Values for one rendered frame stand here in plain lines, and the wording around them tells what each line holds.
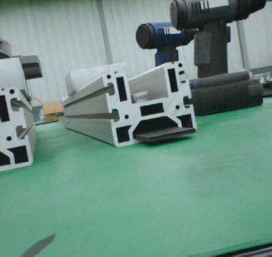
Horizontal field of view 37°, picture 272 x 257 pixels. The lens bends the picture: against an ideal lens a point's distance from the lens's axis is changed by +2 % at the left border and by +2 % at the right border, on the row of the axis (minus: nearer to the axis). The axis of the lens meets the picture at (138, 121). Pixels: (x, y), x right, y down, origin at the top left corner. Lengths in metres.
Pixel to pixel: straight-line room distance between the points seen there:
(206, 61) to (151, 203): 0.58
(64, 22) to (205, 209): 12.33
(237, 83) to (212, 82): 0.04
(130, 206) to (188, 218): 0.04
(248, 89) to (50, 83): 11.58
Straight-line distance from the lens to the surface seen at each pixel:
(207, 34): 0.76
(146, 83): 0.55
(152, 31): 0.93
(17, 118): 0.45
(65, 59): 12.30
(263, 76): 4.26
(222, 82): 0.75
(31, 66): 1.28
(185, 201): 0.19
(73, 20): 12.49
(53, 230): 0.18
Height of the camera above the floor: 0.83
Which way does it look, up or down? 3 degrees down
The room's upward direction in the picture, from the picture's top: 10 degrees counter-clockwise
